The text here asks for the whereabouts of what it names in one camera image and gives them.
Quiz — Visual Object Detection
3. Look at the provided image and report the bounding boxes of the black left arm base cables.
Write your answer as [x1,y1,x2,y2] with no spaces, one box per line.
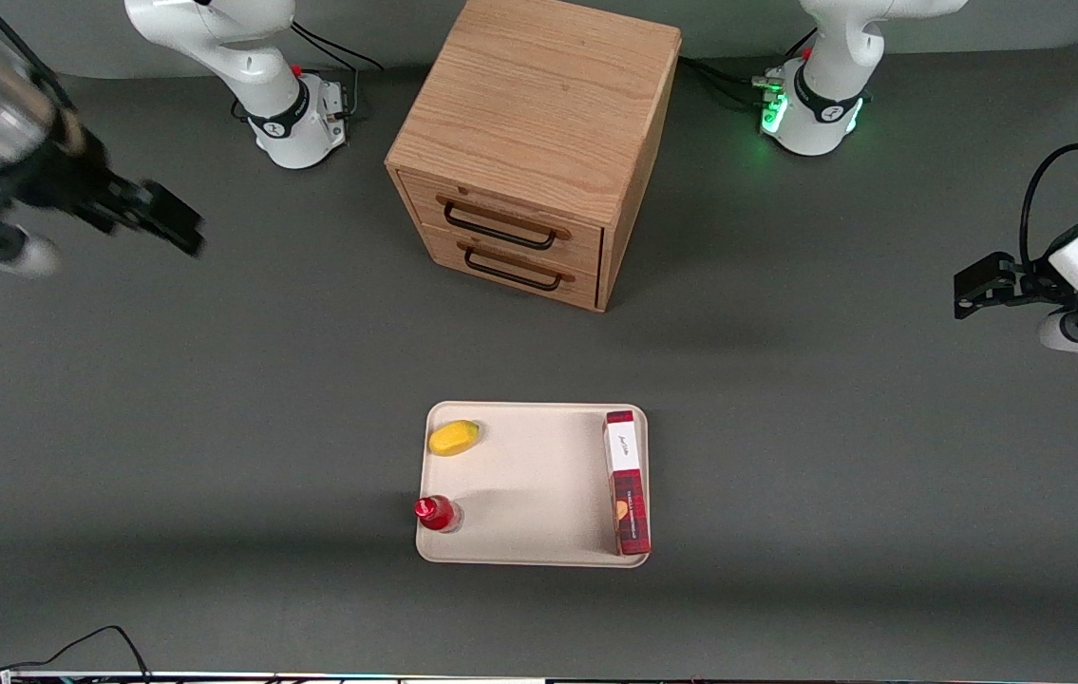
[678,27,821,107]

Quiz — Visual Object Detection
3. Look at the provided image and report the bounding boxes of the beige plastic tray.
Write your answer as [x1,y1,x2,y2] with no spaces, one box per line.
[415,400,651,569]

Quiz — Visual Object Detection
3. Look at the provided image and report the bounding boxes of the yellow lemon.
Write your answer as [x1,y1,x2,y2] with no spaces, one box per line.
[427,419,482,458]

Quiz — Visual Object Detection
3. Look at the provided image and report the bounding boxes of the wooden drawer front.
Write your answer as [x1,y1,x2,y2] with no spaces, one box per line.
[416,224,603,312]
[397,171,606,277]

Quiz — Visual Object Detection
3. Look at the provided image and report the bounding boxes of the wooden two-drawer cabinet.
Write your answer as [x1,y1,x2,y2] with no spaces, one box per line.
[385,0,683,314]

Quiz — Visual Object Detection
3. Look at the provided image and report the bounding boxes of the red plaid cookie box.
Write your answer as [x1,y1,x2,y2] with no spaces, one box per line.
[602,408,653,558]

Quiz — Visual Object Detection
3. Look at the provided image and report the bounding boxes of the black right arm base cables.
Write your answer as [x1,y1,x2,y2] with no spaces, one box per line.
[286,21,387,123]

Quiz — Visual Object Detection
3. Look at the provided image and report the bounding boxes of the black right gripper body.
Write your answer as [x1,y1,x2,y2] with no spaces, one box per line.
[16,128,142,237]

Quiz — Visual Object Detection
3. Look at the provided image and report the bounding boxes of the black arm base cables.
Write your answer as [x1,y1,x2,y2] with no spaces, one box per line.
[286,21,387,123]
[678,27,821,107]

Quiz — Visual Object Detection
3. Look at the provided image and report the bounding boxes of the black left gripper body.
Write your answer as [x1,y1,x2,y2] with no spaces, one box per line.
[1012,258,1078,311]

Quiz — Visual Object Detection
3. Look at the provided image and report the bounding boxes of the red coke bottle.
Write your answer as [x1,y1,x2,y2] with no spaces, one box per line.
[413,493,463,534]

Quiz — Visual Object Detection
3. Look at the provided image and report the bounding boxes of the black metal drawer handle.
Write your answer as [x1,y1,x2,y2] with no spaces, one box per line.
[457,241,577,293]
[436,194,574,253]

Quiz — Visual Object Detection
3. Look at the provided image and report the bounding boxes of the thin black cable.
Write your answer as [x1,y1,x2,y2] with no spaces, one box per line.
[0,624,156,684]

